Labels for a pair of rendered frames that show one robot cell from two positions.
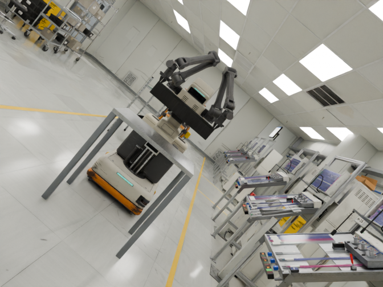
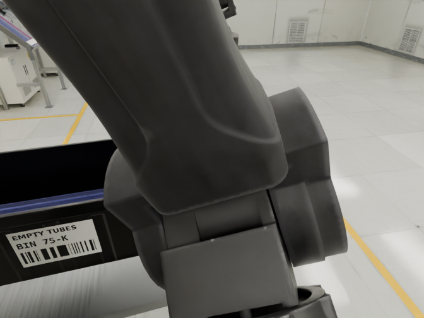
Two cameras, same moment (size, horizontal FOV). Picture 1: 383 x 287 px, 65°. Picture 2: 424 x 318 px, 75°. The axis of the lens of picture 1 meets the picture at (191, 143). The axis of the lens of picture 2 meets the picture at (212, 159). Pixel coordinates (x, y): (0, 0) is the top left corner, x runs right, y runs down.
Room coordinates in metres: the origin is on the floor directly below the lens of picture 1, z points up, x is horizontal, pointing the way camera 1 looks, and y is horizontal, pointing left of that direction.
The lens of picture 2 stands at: (2.78, 0.43, 1.35)
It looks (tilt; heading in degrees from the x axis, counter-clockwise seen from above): 33 degrees down; 168
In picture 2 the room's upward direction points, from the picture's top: straight up
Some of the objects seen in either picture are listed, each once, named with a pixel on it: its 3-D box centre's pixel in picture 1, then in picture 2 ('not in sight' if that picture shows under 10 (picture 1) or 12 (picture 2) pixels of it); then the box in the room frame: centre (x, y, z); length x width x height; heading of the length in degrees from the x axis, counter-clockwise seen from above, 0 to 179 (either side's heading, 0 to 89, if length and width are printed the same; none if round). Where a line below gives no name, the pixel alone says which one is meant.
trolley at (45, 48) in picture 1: (54, 27); not in sight; (6.56, 3.92, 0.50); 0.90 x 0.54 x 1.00; 13
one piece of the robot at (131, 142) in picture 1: (154, 146); not in sight; (3.09, 0.27, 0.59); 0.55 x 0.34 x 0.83; 94
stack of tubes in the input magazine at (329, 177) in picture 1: (329, 182); not in sight; (3.61, -1.53, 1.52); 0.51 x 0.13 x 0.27; 179
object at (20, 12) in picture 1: (27, 8); not in sight; (6.95, 4.91, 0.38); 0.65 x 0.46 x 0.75; 92
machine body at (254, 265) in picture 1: (266, 261); not in sight; (3.67, -1.65, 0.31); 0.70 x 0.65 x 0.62; 179
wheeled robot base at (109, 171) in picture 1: (126, 178); not in sight; (3.00, 0.27, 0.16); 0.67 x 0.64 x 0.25; 4
